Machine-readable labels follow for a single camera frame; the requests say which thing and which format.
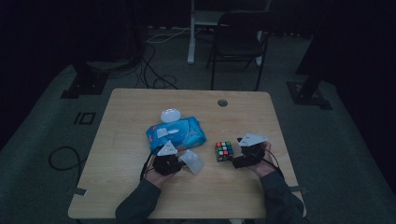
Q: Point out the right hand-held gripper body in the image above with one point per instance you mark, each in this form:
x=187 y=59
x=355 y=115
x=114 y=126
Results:
x=253 y=154

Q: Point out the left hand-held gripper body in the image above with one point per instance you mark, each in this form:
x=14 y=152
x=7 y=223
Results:
x=168 y=163

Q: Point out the multicoloured puzzle cube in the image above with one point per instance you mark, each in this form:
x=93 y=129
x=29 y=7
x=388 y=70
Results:
x=224 y=151

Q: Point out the white wet wipe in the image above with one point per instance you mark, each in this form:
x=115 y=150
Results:
x=193 y=161

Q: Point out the blue wet wipes pack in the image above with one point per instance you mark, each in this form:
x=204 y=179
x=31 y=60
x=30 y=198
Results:
x=183 y=132

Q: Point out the person's right hand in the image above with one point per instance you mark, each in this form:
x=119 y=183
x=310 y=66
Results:
x=266 y=168

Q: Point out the person's left hand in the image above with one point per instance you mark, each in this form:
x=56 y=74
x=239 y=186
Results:
x=158 y=180

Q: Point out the round table grommet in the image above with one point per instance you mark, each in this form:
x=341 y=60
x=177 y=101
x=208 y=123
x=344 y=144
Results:
x=222 y=103

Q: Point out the white round lid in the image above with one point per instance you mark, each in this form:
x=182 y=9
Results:
x=170 y=115

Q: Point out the black stand with base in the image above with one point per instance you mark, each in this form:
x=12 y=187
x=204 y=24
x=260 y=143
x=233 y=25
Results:
x=87 y=85
x=308 y=96

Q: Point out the black folding chair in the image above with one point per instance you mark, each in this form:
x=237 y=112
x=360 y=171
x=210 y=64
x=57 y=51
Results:
x=239 y=40

